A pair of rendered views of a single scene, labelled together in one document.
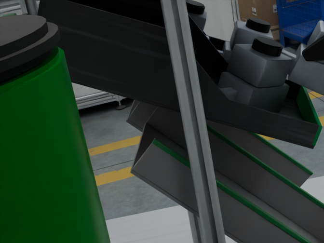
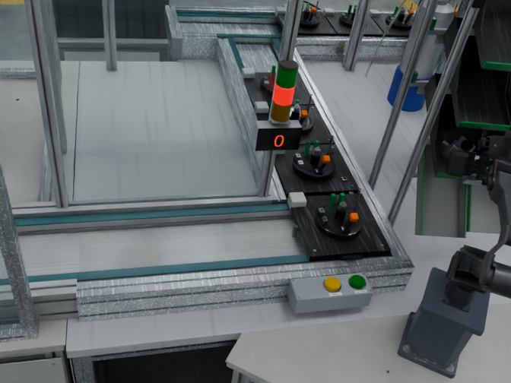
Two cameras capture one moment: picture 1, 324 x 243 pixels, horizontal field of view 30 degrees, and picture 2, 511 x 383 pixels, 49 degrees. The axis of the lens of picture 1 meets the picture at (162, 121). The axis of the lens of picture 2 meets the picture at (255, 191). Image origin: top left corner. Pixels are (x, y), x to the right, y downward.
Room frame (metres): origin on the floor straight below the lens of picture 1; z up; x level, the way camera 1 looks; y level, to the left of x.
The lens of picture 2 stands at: (-0.27, -1.14, 2.06)
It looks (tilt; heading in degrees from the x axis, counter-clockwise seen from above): 41 degrees down; 73
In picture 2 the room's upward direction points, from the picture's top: 9 degrees clockwise
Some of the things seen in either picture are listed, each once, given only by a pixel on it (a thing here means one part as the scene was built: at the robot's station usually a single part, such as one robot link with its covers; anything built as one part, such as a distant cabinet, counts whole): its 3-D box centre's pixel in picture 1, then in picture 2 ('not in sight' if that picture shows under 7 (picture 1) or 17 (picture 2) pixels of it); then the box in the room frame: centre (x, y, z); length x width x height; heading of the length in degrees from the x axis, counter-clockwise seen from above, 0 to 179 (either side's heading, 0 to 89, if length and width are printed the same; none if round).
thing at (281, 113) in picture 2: not in sight; (280, 109); (0.12, 0.04, 1.28); 0.05 x 0.05 x 0.05
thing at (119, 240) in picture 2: not in sight; (233, 238); (0.01, -0.05, 0.91); 0.84 x 0.28 x 0.10; 1
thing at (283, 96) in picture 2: not in sight; (284, 92); (0.12, 0.04, 1.33); 0.05 x 0.05 x 0.05
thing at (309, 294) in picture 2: not in sight; (329, 292); (0.23, -0.29, 0.93); 0.21 x 0.07 x 0.06; 1
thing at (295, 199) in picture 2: not in sight; (296, 201); (0.22, 0.02, 0.97); 0.05 x 0.05 x 0.04; 1
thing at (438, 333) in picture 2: not in sight; (442, 322); (0.48, -0.43, 0.96); 0.15 x 0.15 x 0.20; 54
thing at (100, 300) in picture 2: not in sight; (253, 284); (0.04, -0.23, 0.91); 0.89 x 0.06 x 0.11; 1
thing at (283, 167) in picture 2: not in sight; (315, 156); (0.31, 0.18, 1.01); 0.24 x 0.24 x 0.13; 1
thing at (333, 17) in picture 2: not in sight; (355, 14); (0.81, 1.27, 1.01); 0.24 x 0.24 x 0.13; 1
